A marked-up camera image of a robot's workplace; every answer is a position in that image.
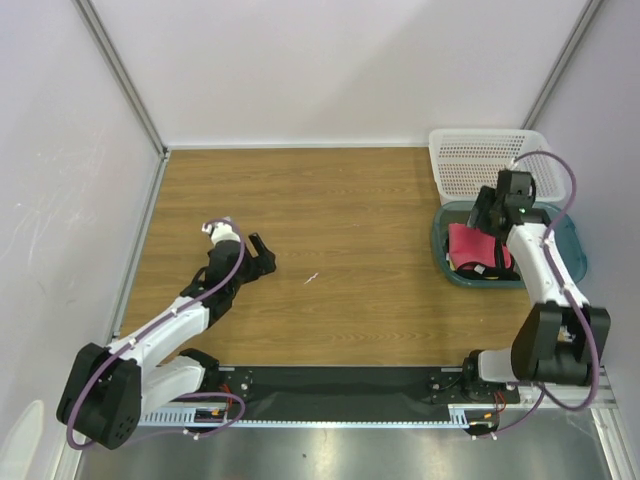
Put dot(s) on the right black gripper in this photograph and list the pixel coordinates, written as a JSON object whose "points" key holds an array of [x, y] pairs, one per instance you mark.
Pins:
{"points": [[481, 209]]}

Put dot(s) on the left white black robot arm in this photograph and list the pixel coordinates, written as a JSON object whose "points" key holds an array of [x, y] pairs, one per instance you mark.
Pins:
{"points": [[110, 388]]}

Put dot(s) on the left grey cable duct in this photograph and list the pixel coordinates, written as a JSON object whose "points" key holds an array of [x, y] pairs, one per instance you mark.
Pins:
{"points": [[192, 415]]}

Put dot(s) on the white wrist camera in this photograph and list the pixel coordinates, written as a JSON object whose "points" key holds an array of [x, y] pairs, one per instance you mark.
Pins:
{"points": [[515, 164], [220, 230]]}

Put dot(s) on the aluminium frame rail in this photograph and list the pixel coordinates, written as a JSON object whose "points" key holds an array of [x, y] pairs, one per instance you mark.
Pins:
{"points": [[565, 395]]}

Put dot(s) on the grey cable duct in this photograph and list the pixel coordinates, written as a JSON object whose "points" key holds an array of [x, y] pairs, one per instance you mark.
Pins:
{"points": [[472, 415], [192, 415]]}

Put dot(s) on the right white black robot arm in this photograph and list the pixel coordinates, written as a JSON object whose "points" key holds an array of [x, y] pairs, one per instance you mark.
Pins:
{"points": [[563, 336]]}

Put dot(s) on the white object at left edge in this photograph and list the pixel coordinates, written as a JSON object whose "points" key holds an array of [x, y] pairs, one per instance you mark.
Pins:
{"points": [[20, 446]]}

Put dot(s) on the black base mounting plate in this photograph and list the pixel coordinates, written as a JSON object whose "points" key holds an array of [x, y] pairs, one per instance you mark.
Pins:
{"points": [[353, 394]]}

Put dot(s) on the right grey cable duct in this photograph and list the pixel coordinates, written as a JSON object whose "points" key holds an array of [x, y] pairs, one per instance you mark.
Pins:
{"points": [[472, 415]]}

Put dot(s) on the pink and black towel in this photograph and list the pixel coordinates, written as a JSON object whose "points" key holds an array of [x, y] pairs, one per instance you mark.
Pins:
{"points": [[478, 272]]}

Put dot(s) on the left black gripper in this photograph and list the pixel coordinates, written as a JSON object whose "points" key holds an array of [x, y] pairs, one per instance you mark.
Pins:
{"points": [[258, 265]]}

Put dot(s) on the white perforated plastic basket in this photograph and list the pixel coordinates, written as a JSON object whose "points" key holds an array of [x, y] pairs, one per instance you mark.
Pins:
{"points": [[464, 160]]}

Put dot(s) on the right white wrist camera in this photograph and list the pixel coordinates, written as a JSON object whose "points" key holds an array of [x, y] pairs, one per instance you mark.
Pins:
{"points": [[515, 164]]}

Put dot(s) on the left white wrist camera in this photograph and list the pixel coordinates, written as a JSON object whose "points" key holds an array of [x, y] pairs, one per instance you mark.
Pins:
{"points": [[220, 230]]}

